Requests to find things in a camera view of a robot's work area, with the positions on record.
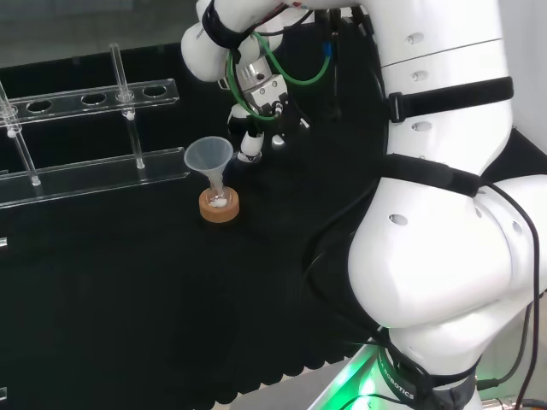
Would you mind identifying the green cable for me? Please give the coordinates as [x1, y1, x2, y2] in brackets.
[226, 31, 335, 123]

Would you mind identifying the clear acrylic funnel stand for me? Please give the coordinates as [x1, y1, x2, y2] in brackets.
[0, 42, 191, 211]

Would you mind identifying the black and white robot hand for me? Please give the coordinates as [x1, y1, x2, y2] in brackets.
[226, 73, 312, 165]

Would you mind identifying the small round-bottom glass flask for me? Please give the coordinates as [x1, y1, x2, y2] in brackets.
[206, 179, 232, 210]

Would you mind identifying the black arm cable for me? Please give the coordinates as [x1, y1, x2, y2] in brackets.
[469, 177, 543, 410]

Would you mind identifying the translucent plastic funnel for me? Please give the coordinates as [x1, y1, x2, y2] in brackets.
[183, 136, 235, 194]

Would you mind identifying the black bench cloth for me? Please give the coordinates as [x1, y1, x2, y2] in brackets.
[0, 29, 547, 407]

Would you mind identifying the cork ring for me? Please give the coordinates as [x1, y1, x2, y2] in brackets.
[198, 187, 241, 225]

